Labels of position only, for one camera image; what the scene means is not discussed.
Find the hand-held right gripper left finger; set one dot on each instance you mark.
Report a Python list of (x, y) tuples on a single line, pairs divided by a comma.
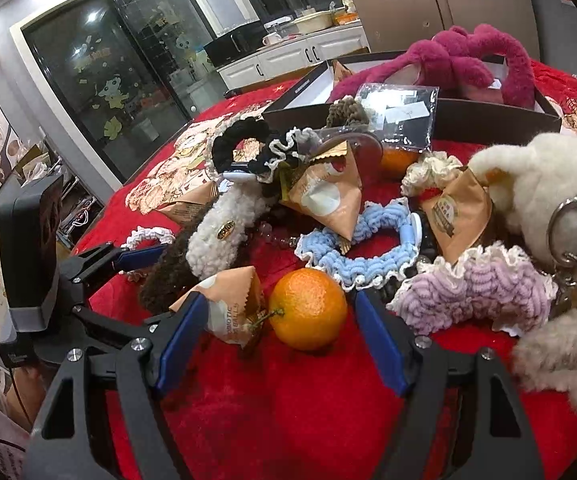
[(183, 342)]

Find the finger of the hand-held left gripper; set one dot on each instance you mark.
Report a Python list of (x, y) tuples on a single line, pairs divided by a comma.
[(113, 322), (141, 257)]

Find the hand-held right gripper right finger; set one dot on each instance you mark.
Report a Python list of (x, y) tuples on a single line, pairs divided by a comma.
[(378, 342)]

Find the tan triangular snack packet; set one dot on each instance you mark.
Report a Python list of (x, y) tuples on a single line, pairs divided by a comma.
[(326, 195), (228, 295), (188, 205), (456, 215), (341, 72)]

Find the orange tangerine with stem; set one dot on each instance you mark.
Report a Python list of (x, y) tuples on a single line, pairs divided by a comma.
[(308, 307)]

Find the cream lace scrunchie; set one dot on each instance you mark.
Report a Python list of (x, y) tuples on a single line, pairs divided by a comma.
[(433, 165)]

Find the clear plastic bag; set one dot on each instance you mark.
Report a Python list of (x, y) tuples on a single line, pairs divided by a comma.
[(398, 115)]

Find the brown knitted scrunchie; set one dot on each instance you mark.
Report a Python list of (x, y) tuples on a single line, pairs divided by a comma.
[(348, 110)]

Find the black cardboard box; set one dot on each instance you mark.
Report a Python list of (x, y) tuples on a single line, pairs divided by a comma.
[(493, 115)]

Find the white lace scrunchie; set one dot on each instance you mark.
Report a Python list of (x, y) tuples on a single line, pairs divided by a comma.
[(143, 232)]

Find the dark brown fuzzy scrunchie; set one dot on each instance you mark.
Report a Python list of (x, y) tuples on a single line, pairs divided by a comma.
[(166, 270)]

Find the white fuzzy pouch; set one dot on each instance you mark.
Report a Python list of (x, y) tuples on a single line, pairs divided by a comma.
[(218, 245)]

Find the metal storage rack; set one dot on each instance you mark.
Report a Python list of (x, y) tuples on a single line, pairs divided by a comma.
[(81, 200)]

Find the light blue scrunchie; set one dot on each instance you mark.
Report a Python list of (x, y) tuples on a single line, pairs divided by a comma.
[(328, 260)]

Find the purple scrunchie with white trim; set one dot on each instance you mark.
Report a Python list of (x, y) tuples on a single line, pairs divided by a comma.
[(473, 290)]

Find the red printed blanket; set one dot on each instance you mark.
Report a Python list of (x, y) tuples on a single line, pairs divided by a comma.
[(278, 410)]

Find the black fuzzy scrunchie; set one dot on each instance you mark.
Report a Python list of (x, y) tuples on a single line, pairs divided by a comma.
[(228, 140)]

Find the black scrunchie with white trim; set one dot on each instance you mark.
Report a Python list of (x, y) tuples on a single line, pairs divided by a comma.
[(281, 152)]

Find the brown translucent round case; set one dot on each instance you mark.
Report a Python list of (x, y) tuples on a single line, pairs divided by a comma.
[(363, 150)]

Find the glass sliding door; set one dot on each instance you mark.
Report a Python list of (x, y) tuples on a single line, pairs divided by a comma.
[(93, 60)]

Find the white plush toy with keyring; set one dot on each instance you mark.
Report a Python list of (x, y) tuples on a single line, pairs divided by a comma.
[(518, 195)]

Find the black microwave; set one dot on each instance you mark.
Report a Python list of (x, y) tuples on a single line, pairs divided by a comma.
[(233, 42)]

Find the white kitchen cabinet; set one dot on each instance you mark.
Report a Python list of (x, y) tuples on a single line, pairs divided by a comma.
[(288, 57)]

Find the white cup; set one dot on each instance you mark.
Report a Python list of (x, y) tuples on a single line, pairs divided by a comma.
[(271, 38)]

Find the cream plastic basin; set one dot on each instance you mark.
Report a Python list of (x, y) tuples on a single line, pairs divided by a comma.
[(313, 21)]

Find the pink plush toy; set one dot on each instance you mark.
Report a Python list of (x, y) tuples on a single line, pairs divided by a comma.
[(448, 57)]

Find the orange snack bag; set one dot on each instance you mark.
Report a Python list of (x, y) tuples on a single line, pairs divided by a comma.
[(344, 17)]

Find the silver refrigerator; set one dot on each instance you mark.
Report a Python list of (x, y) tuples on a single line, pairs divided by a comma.
[(408, 5)]

